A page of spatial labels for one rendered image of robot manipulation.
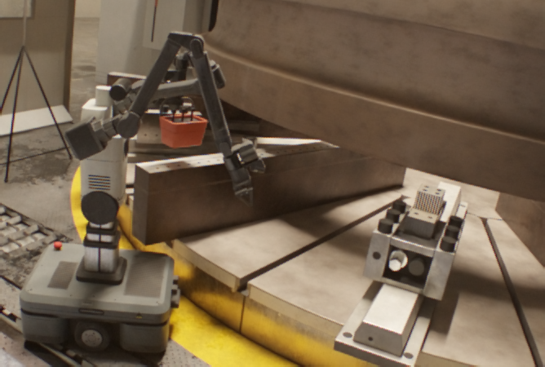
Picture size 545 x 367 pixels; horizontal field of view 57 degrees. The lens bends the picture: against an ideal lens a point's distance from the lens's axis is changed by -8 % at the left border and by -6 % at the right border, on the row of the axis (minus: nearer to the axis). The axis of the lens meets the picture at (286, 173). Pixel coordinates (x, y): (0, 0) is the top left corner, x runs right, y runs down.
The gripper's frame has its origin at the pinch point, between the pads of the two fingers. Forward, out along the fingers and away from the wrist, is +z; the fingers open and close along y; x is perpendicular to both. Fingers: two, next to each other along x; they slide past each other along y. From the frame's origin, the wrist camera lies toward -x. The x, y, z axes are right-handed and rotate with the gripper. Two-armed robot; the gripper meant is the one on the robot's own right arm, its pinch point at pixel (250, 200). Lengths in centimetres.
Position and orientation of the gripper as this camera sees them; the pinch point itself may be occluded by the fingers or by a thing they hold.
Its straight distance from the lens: 208.5
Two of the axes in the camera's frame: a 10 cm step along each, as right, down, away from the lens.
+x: -9.2, 3.9, 0.1
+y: -1.3, -3.3, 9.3
